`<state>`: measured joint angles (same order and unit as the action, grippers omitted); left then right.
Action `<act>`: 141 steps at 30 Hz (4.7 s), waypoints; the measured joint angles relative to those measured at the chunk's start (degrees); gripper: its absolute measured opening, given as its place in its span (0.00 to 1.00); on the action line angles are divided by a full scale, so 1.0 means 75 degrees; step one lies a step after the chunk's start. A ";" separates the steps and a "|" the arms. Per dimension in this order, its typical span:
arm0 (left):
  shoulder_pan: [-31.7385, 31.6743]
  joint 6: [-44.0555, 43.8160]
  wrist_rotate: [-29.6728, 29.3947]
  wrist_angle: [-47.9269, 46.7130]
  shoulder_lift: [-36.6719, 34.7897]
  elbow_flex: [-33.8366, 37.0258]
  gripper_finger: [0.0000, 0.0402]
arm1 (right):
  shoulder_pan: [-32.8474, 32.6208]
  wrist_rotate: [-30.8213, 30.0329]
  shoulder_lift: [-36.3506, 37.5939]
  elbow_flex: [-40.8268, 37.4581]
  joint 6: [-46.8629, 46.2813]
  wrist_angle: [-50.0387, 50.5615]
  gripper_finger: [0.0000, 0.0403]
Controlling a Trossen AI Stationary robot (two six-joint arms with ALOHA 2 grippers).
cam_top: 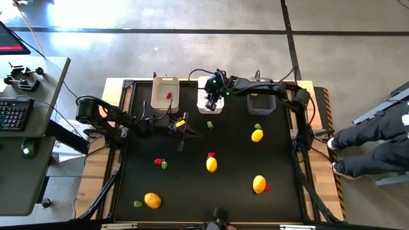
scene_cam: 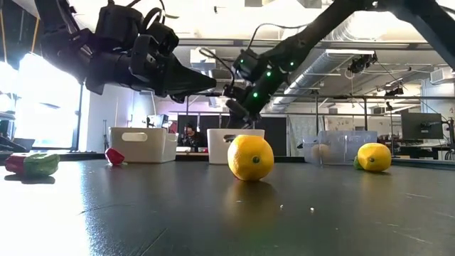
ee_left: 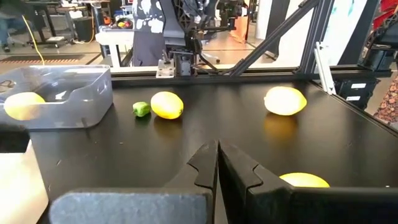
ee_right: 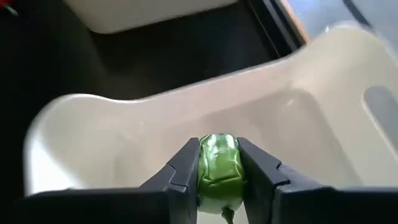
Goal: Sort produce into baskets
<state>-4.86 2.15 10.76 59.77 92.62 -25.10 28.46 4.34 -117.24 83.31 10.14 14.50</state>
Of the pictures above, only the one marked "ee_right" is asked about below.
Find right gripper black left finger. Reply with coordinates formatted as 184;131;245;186
139;137;200;224

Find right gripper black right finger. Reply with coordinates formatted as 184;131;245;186
237;137;326;224

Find small green pepper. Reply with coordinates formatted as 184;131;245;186
197;133;248;224

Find white plastic basket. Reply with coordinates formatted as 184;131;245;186
23;21;398;224
62;0;240;34

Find black aluminium table frame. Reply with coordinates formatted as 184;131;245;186
247;0;307;60

